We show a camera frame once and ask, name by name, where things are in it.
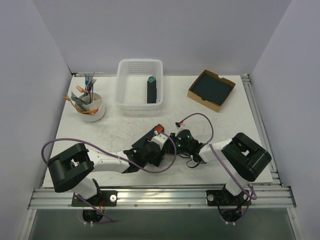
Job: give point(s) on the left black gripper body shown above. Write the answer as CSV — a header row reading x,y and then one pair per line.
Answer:
x,y
152,136

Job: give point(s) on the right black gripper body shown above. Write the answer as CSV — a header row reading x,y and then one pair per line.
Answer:
x,y
187,145

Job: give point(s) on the orange plastic spoon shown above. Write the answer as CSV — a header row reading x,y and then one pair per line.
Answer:
x,y
159,128

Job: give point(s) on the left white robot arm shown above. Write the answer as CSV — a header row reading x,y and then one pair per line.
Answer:
x,y
69,169

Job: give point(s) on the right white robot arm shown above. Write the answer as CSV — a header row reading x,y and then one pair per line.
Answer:
x,y
247,158

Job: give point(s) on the brown cardboard napkin box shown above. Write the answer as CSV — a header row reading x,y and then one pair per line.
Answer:
x,y
210,90

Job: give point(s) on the dark rolled napkin bundle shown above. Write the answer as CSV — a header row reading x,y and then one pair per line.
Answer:
x,y
151,92

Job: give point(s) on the white perforated plastic basket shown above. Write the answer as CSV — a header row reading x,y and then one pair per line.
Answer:
x,y
130,92

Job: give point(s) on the white utensil holder cup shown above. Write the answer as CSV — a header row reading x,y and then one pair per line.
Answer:
x,y
92,103

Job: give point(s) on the silver metal fork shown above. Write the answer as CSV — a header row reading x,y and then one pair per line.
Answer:
x,y
89,83

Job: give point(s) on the orange plastic fork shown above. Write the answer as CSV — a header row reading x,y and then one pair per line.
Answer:
x,y
80,89

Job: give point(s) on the aluminium frame rail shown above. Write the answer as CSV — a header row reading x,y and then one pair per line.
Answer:
x,y
161,198

